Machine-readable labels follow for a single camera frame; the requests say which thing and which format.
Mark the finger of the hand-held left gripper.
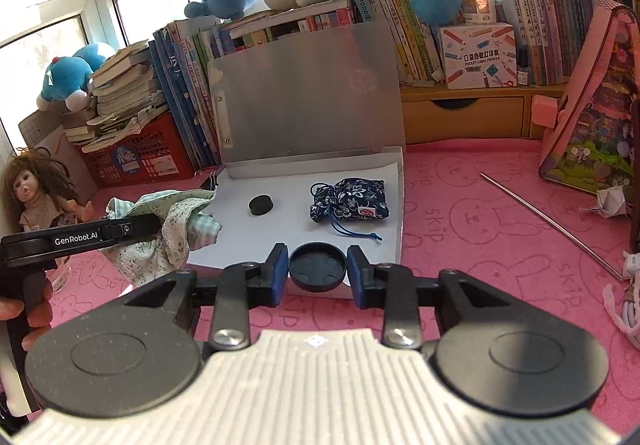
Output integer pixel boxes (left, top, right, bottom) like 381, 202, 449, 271
111, 214, 162, 246

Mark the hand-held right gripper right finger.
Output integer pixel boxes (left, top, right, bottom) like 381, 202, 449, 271
346, 245, 523, 351

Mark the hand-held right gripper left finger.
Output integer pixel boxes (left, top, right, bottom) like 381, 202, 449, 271
122, 242, 291, 352

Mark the black round lid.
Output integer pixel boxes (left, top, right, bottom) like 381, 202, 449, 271
289, 242, 347, 292

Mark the green floral cloth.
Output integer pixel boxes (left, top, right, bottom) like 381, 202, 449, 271
100, 189, 223, 288

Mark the grey storage box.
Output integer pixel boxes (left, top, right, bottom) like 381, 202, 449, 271
207, 20, 406, 300

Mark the person's left hand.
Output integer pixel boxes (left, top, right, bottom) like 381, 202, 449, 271
0, 275, 53, 352

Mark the brown-haired doll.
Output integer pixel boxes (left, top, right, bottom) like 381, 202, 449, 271
0, 149, 95, 276

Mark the small black puck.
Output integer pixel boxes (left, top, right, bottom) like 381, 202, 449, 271
248, 194, 275, 216

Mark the large red plastic basket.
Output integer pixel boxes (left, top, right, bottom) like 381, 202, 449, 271
80, 112, 196, 187

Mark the grey grid board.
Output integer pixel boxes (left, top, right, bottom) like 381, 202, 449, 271
19, 110, 63, 151

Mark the pink bunny print mat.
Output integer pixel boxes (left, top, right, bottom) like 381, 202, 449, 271
0, 138, 640, 426

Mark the row of thin blue books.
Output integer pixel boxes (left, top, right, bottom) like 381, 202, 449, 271
150, 18, 223, 171

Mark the stack of worn books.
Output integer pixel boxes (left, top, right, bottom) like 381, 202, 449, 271
62, 39, 168, 153

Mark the blue and white cat plush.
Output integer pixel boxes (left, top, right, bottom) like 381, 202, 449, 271
36, 42, 117, 112

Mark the wooden drawer shelf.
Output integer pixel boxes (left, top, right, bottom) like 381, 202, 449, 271
400, 82, 568, 145

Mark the thin metal rod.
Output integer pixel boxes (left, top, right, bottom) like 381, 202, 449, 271
480, 172, 626, 282

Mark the pink block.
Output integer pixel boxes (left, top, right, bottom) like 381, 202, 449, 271
531, 94, 563, 128

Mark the white label printer box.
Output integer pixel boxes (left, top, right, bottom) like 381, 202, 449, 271
437, 22, 518, 90

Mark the folded paper figure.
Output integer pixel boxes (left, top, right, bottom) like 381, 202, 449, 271
580, 185, 632, 218

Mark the lilac fabric scrunchie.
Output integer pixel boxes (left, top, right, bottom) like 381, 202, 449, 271
602, 250, 640, 343

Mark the pink toy house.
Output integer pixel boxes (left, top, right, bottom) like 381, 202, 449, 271
539, 0, 640, 198

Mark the clear round jar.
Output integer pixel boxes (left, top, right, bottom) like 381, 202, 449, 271
460, 0, 498, 25

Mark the row of colourful books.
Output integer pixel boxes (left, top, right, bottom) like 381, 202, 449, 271
215, 0, 638, 87

